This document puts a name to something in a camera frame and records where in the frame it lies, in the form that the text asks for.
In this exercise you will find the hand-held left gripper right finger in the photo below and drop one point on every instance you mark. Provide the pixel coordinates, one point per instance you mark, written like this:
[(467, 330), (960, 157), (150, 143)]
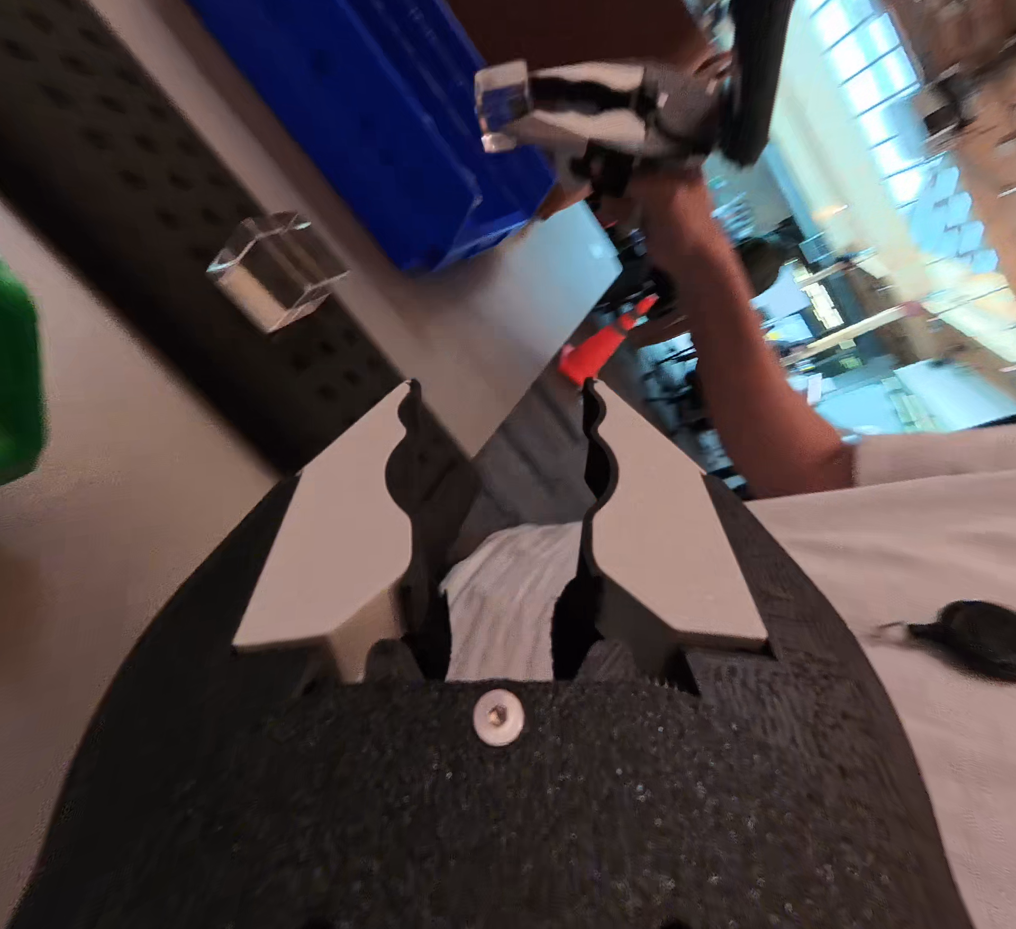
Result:
[(675, 548)]

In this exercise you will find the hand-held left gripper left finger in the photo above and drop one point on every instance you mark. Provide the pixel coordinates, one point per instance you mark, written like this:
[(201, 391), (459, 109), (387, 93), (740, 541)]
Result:
[(333, 548)]

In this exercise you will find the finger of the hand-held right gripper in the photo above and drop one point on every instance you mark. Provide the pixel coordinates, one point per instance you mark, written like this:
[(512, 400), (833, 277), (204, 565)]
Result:
[(583, 83), (587, 129)]

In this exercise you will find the clear acrylic cube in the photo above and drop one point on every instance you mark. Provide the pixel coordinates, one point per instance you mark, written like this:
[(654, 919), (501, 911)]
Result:
[(502, 103), (274, 270)]

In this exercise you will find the blue plastic bin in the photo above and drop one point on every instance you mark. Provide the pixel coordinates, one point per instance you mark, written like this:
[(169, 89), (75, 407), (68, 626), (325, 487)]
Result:
[(341, 71)]

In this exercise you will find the person's right forearm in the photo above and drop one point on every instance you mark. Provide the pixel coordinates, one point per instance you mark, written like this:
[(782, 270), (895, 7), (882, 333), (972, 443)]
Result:
[(738, 341)]

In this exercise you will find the grey desk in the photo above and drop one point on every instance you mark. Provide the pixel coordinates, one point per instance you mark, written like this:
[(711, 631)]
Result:
[(119, 516)]

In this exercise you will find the black perforated desk strip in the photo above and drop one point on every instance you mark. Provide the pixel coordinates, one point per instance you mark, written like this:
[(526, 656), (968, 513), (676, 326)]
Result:
[(119, 151)]

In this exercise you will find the orange traffic cone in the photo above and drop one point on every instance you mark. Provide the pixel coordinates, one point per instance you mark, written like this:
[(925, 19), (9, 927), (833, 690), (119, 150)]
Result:
[(594, 351)]

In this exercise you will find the small black device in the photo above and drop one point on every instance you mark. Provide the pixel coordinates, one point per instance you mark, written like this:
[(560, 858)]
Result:
[(972, 639)]

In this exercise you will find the green plastic bin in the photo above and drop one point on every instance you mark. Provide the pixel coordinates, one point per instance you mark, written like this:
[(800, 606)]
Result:
[(16, 381)]

